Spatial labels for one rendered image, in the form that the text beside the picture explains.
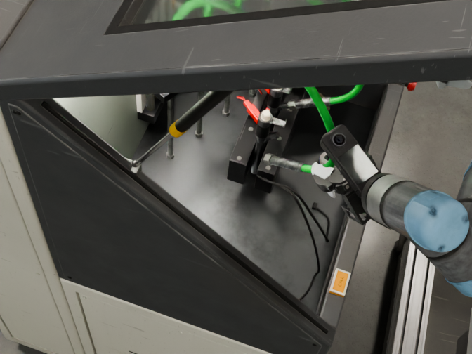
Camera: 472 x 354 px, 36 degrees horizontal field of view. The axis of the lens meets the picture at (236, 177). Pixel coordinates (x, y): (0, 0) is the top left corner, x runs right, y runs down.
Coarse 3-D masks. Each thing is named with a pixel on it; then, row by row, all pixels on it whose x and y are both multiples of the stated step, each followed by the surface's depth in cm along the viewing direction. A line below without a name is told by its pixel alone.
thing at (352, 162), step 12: (336, 132) 112; (348, 132) 113; (324, 144) 112; (336, 144) 112; (348, 144) 112; (336, 156) 112; (348, 156) 112; (360, 156) 112; (348, 168) 111; (360, 168) 111; (372, 168) 111; (348, 180) 112; (360, 180) 111; (360, 192) 110
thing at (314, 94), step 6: (306, 90) 114; (312, 90) 113; (312, 96) 114; (318, 96) 114; (318, 102) 114; (318, 108) 115; (324, 108) 115; (324, 114) 115; (324, 120) 116; (330, 120) 116; (330, 126) 116; (330, 162) 123; (306, 168) 130
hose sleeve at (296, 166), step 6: (276, 156) 136; (270, 162) 136; (276, 162) 135; (282, 162) 134; (288, 162) 133; (294, 162) 132; (300, 162) 132; (288, 168) 133; (294, 168) 132; (300, 168) 131
